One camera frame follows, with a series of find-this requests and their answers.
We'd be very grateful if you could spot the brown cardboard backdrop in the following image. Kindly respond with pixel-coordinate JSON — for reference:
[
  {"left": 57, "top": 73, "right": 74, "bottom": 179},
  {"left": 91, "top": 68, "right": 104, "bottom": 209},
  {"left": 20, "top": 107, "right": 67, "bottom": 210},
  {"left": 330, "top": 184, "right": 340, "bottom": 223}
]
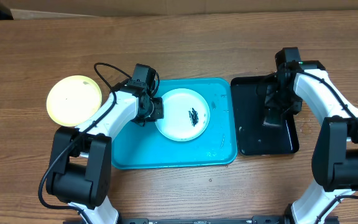
[{"left": 2, "top": 0, "right": 358, "bottom": 16}]

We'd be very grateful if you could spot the black plastic tray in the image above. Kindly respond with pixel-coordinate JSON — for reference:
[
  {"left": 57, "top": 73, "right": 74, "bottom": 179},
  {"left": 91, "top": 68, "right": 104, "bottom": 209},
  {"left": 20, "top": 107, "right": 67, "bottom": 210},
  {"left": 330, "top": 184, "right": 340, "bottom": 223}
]
[{"left": 231, "top": 76, "right": 300, "bottom": 156}]

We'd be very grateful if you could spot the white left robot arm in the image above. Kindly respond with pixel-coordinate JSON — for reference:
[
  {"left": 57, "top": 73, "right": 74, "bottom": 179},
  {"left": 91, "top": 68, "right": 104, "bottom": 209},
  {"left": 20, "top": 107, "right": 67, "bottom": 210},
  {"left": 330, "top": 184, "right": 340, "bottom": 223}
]
[{"left": 38, "top": 79, "right": 163, "bottom": 223}]

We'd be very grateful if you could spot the yellow-green plate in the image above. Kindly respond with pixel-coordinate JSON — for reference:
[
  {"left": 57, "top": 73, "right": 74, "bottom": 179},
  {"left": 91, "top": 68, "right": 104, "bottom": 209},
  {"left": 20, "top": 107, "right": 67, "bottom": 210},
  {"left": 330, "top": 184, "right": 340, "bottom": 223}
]
[{"left": 46, "top": 75, "right": 103, "bottom": 127}]

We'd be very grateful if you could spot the blue plastic tray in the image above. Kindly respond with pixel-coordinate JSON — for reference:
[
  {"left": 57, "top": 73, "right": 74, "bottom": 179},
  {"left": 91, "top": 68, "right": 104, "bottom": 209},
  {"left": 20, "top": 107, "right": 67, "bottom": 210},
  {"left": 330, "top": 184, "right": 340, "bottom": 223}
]
[{"left": 111, "top": 78, "right": 237, "bottom": 169}]

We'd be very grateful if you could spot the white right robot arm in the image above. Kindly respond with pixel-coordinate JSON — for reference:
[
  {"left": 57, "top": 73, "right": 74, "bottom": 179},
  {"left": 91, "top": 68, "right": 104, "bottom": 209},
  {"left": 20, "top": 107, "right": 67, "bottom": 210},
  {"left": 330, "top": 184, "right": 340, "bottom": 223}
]
[{"left": 263, "top": 60, "right": 358, "bottom": 223}]

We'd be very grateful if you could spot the light blue plate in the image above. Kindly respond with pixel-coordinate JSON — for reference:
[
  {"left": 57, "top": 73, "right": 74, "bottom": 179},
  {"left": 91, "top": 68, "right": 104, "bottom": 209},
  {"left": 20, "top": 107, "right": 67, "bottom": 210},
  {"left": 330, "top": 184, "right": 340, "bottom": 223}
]
[{"left": 155, "top": 88, "right": 210, "bottom": 141}]

